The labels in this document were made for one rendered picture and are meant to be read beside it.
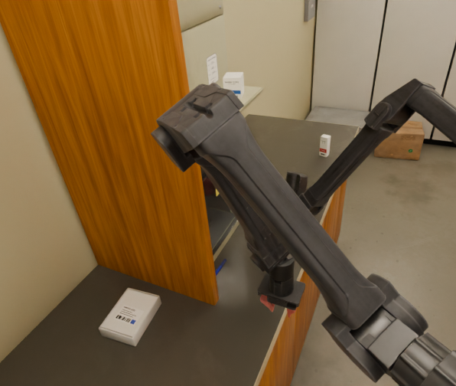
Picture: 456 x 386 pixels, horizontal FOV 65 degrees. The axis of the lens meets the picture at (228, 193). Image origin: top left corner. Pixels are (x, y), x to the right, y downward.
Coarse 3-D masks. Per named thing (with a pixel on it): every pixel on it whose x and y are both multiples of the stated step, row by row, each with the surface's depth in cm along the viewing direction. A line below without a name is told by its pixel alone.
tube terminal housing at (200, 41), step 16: (192, 32) 90; (208, 32) 97; (224, 32) 105; (192, 48) 91; (208, 48) 98; (224, 48) 106; (192, 64) 92; (224, 64) 108; (192, 80) 94; (224, 240) 135
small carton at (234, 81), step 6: (228, 72) 104; (234, 72) 104; (240, 72) 103; (228, 78) 100; (234, 78) 100; (240, 78) 100; (228, 84) 101; (234, 84) 101; (240, 84) 101; (234, 90) 102; (240, 90) 102; (240, 96) 103
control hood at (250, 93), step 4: (244, 88) 110; (248, 88) 109; (252, 88) 109; (256, 88) 109; (260, 88) 108; (244, 92) 107; (248, 92) 107; (252, 92) 106; (256, 92) 106; (260, 92) 108; (244, 96) 104; (248, 96) 104; (252, 96) 104; (256, 96) 106; (240, 100) 102; (244, 100) 101; (248, 100) 101; (252, 100) 106; (244, 104) 99; (248, 104) 102; (244, 108) 100; (240, 112) 98
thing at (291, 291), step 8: (264, 280) 89; (272, 280) 82; (288, 280) 81; (296, 280) 88; (264, 288) 87; (272, 288) 84; (280, 288) 82; (288, 288) 83; (296, 288) 86; (304, 288) 86; (272, 296) 85; (280, 296) 84; (288, 296) 84; (296, 296) 84; (296, 304) 83
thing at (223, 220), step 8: (200, 168) 105; (208, 184) 111; (208, 192) 112; (208, 200) 113; (216, 200) 118; (208, 208) 115; (216, 208) 120; (224, 208) 126; (208, 216) 116; (216, 216) 121; (224, 216) 127; (232, 216) 134; (216, 224) 122; (224, 224) 129; (232, 224) 136; (216, 232) 124; (224, 232) 130; (216, 240) 125; (216, 248) 126
